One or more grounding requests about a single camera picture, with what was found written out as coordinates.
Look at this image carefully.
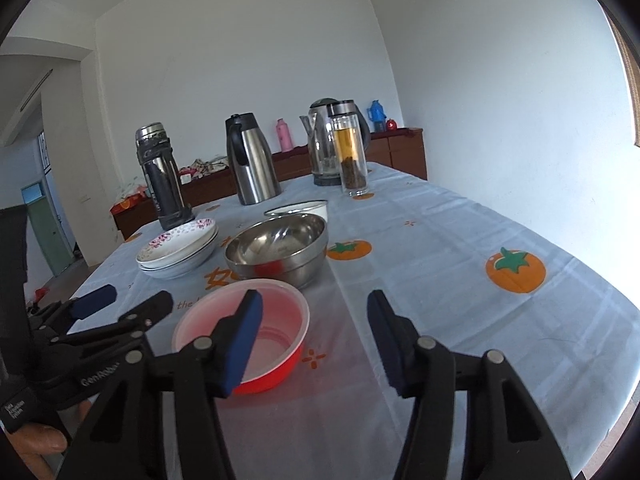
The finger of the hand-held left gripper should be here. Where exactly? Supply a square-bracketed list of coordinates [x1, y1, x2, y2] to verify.
[27, 284, 118, 333]
[50, 290, 174, 356]

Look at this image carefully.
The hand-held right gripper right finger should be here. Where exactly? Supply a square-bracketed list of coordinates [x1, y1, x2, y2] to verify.
[366, 290, 573, 480]

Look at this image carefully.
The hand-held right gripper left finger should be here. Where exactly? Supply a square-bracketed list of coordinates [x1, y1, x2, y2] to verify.
[57, 289, 264, 480]

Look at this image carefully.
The red plastic bowl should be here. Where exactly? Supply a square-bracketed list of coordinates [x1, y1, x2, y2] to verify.
[171, 279, 310, 395]

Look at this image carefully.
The pink floral rim plate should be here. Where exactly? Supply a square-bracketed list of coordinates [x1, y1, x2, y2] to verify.
[136, 216, 219, 262]

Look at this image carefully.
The red flower white plate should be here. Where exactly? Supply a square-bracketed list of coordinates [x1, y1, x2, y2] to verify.
[138, 232, 220, 270]

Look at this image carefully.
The stainless steel bowl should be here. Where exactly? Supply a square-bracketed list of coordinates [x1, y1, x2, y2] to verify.
[224, 213, 328, 290]

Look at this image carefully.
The white enamel bowl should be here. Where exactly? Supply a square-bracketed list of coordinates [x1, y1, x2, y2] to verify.
[263, 200, 330, 223]

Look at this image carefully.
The person's left hand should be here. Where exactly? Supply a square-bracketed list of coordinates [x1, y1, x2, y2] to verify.
[0, 396, 94, 480]

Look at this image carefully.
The green door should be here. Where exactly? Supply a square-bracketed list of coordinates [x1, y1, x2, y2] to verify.
[21, 182, 75, 277]

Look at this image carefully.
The persimmon print tablecloth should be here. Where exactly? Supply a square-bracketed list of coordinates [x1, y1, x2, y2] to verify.
[65, 161, 640, 480]

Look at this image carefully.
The black thermos flask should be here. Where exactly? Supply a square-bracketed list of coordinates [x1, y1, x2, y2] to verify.
[135, 121, 195, 231]

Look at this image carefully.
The floral cloth pile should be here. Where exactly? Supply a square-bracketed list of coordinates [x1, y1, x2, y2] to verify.
[179, 157, 231, 181]

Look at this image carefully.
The stainless steel carafe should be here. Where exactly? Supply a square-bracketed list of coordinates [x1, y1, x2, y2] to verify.
[225, 113, 282, 206]

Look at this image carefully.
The brown wooden sideboard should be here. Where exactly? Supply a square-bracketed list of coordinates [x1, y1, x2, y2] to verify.
[111, 127, 428, 241]

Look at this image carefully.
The glass tea bottle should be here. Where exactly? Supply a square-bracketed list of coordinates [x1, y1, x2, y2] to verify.
[326, 100, 369, 197]

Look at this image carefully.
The steel electric kettle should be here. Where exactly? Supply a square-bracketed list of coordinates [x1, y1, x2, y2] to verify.
[300, 98, 372, 187]

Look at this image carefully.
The pink thermos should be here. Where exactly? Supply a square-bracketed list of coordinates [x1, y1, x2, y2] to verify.
[276, 118, 294, 153]

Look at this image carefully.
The fluorescent tube light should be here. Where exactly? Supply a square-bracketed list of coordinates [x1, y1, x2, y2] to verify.
[19, 69, 53, 111]

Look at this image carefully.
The wooden window frame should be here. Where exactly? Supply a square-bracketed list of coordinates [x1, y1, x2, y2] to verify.
[607, 10, 640, 148]

